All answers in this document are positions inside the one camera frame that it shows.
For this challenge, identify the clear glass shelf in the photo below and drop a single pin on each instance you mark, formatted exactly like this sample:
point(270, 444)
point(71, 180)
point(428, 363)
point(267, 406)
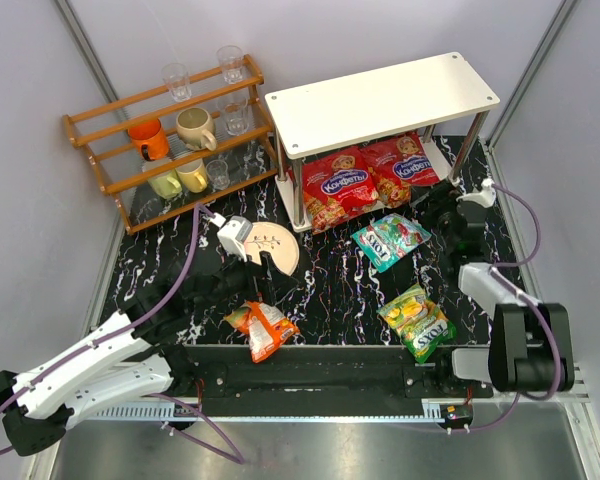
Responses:
point(217, 171)
point(234, 113)

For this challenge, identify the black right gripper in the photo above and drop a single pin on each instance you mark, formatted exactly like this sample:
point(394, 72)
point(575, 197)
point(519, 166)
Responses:
point(435, 198)

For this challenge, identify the orange candy bag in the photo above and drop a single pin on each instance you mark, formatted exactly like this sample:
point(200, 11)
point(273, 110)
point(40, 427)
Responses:
point(266, 327)

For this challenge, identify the wooden cup rack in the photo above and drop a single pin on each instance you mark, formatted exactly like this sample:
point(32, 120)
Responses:
point(122, 174)

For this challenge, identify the yellow mug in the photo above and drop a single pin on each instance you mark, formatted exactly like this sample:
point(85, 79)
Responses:
point(193, 176)

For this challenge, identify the teal Fox's candy bag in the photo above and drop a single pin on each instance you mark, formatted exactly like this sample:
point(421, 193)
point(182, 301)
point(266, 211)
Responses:
point(387, 240)

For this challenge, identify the red candy bag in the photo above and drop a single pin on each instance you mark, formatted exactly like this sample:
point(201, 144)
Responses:
point(398, 164)
point(338, 187)

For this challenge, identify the yellow green Fox's bag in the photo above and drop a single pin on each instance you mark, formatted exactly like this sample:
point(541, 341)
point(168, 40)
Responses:
point(419, 322)

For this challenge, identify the white two-tier shelf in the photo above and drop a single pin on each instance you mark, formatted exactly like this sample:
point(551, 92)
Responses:
point(328, 115)

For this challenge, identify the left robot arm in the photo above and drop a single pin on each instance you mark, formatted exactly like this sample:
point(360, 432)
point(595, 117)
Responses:
point(132, 354)

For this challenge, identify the clear glass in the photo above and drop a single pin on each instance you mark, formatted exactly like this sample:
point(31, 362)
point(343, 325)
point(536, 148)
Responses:
point(176, 79)
point(231, 61)

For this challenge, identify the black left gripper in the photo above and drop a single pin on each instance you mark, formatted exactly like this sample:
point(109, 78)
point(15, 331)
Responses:
point(258, 270)

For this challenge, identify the light green mug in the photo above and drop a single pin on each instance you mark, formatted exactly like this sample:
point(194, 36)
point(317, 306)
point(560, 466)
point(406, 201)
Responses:
point(166, 185)

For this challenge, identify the clear glass bottom shelf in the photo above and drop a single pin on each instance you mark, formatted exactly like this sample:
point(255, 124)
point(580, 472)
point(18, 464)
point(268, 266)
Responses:
point(217, 171)

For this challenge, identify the clear glass top left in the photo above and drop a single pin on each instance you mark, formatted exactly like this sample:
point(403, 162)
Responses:
point(176, 79)

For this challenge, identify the beige mug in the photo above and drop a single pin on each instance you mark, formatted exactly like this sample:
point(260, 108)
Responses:
point(196, 129)

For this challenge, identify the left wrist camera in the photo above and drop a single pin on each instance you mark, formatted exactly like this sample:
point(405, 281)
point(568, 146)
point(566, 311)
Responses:
point(233, 235)

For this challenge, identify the pink round plate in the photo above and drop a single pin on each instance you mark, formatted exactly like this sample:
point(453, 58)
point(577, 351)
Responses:
point(276, 240)

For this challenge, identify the clear glass middle shelf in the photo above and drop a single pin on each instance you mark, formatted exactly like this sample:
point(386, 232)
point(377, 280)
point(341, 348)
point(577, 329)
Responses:
point(234, 113)

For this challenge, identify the orange mug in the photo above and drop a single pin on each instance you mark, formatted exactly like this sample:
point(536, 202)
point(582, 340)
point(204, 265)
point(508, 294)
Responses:
point(150, 139)

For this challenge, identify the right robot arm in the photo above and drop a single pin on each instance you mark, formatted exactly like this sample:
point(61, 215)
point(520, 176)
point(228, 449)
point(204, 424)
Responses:
point(530, 351)

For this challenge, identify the clear glass top right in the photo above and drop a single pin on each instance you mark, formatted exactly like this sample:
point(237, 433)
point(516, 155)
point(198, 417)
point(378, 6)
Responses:
point(231, 61)

